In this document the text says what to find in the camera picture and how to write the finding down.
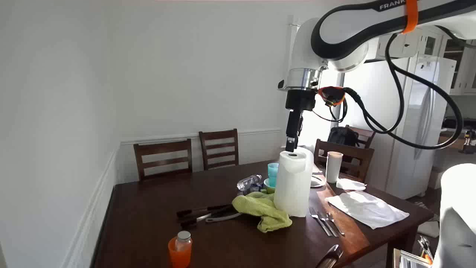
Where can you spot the small white napkin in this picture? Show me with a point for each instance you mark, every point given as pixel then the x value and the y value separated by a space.
pixel 351 184

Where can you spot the white paper towel roll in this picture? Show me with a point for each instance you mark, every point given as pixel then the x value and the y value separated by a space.
pixel 293 184

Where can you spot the wrist camera with orange mount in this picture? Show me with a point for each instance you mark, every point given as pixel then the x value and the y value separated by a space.
pixel 330 93

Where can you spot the dark wooden slat chair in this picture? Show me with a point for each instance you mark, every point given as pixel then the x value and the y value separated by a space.
pixel 353 159
pixel 219 147
pixel 162 157
pixel 364 135

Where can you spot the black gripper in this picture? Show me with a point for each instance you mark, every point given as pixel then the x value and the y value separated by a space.
pixel 299 98

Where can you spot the yellow-green cloth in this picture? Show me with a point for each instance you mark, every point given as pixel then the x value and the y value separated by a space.
pixel 263 208

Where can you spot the black bag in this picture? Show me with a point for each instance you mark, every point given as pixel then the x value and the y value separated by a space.
pixel 341 135

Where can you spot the teal plastic cup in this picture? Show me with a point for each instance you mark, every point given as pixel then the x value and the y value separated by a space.
pixel 272 172

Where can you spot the black and silver tongs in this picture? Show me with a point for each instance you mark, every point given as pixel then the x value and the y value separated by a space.
pixel 205 214

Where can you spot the white cylindrical cup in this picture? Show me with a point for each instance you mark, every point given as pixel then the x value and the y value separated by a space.
pixel 333 166

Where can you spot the silver metal pot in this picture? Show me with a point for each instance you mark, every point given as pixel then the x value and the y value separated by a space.
pixel 250 181

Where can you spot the white refrigerator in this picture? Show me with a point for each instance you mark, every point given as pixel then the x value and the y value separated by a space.
pixel 411 128

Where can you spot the orange plastic cup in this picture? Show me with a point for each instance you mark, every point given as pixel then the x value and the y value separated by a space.
pixel 178 254

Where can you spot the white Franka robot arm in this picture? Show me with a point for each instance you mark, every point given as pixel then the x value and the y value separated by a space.
pixel 347 29

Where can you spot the large white napkin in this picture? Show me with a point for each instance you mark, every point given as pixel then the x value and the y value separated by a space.
pixel 367 208

